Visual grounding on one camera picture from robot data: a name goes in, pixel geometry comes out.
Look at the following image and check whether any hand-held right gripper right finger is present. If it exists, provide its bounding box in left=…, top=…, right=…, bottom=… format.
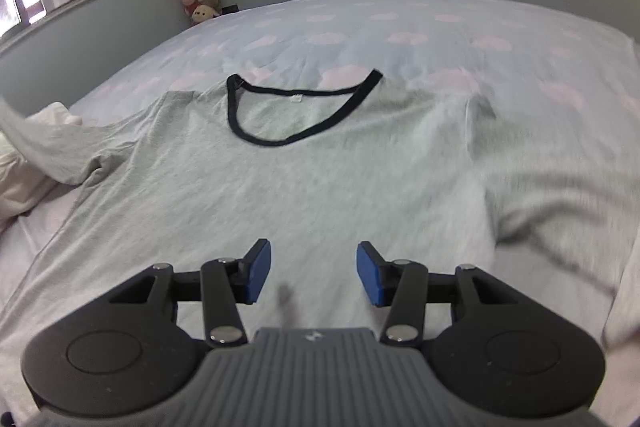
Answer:
left=356, top=241, right=521, bottom=349

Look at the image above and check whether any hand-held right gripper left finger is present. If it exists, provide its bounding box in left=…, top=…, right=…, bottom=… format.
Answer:
left=107, top=238, right=273, bottom=349

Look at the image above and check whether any grey black-collared T-shirt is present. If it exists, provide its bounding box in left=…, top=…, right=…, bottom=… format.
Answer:
left=0, top=69, right=640, bottom=413

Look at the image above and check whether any white crumpled cloth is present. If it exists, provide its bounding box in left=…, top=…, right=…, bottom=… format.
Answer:
left=0, top=102, right=83, bottom=228

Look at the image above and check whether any pink-dotted grey bed sheet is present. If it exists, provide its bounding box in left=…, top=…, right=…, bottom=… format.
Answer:
left=0, top=0, right=640, bottom=427

